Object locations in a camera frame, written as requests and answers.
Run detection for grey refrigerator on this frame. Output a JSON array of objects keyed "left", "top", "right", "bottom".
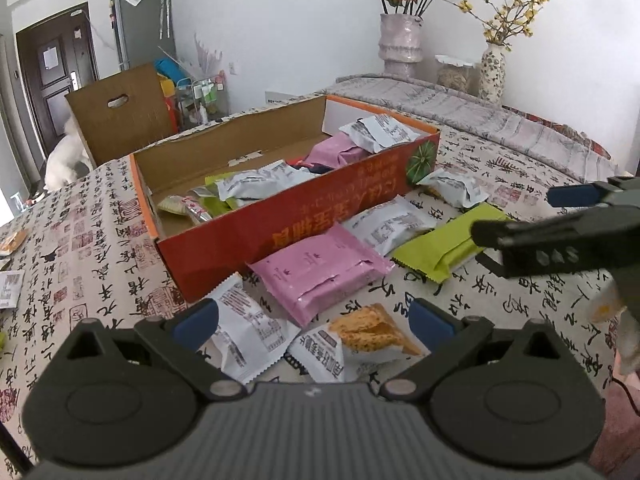
[{"left": 111, "top": 0, "right": 176, "bottom": 70}]

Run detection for pink snack pack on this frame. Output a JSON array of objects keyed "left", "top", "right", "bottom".
[
  {"left": 250, "top": 223, "right": 394, "bottom": 327},
  {"left": 304, "top": 132, "right": 370, "bottom": 169}
]

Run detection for folded grey blanket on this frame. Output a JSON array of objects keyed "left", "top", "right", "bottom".
[{"left": 324, "top": 74, "right": 622, "bottom": 182}]

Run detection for yellow flower branches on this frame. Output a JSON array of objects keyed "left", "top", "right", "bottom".
[{"left": 445, "top": 0, "right": 551, "bottom": 52}]

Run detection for pink ribbed vase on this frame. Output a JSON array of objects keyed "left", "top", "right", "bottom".
[{"left": 378, "top": 14, "right": 423, "bottom": 78}]

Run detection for wire storage cart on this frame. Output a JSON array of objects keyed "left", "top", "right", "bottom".
[{"left": 175, "top": 73, "right": 229, "bottom": 130}]

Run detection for red cardboard box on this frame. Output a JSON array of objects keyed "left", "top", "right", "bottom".
[{"left": 130, "top": 96, "right": 439, "bottom": 302}]

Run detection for dark brown door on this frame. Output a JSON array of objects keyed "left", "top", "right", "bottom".
[{"left": 16, "top": 2, "right": 98, "bottom": 155}]

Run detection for long striped sesame snack pack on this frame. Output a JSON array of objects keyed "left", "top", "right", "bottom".
[{"left": 158, "top": 195, "right": 213, "bottom": 224}]

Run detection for floral white vase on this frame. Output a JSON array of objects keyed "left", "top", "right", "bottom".
[{"left": 477, "top": 44, "right": 506, "bottom": 105}]

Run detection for long green snack bar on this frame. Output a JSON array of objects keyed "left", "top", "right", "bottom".
[{"left": 392, "top": 203, "right": 506, "bottom": 284}]

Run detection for clear snack jar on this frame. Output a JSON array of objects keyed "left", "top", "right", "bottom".
[{"left": 435, "top": 54, "right": 475, "bottom": 93}]

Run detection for white cat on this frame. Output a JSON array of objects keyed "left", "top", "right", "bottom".
[{"left": 44, "top": 116, "right": 94, "bottom": 193}]

